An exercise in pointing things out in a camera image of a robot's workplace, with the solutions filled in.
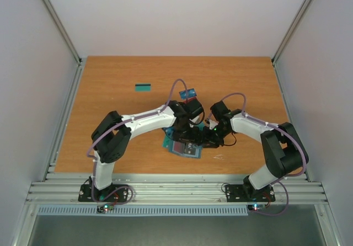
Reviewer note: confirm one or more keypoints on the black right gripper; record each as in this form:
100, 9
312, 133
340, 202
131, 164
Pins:
206, 137

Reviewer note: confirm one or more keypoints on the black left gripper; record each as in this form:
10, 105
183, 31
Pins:
194, 137

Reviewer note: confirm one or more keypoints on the red card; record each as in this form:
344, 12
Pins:
189, 100
178, 147

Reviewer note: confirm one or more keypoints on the black VIP card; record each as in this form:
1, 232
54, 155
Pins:
191, 150

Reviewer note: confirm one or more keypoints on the teal leather card holder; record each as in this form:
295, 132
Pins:
183, 155

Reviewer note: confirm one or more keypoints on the teal card with signature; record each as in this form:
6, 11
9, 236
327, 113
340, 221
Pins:
167, 142

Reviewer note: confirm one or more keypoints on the teal card black stripe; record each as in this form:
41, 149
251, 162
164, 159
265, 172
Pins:
143, 87

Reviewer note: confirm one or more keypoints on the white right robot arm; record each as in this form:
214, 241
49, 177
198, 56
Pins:
282, 148

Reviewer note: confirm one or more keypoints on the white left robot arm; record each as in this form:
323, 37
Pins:
111, 137

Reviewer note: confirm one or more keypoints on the blue card near centre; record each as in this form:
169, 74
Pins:
168, 131

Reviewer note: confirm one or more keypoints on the blue card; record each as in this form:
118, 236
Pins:
186, 94
168, 131

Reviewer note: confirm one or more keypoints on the blue card top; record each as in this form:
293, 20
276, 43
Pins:
186, 94

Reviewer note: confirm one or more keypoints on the right controller board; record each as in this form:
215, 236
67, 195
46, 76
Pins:
257, 207

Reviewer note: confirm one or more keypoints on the controller board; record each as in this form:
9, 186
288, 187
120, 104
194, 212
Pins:
105, 208
257, 207

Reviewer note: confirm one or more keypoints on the left controller board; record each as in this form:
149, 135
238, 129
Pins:
105, 208

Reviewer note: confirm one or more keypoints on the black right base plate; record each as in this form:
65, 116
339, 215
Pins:
238, 193

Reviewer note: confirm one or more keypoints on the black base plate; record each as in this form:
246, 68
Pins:
113, 193
238, 193

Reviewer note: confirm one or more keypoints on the grey slotted cable duct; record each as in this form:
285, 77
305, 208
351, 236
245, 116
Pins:
145, 210

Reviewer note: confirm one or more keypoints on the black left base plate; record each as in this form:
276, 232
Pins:
113, 193

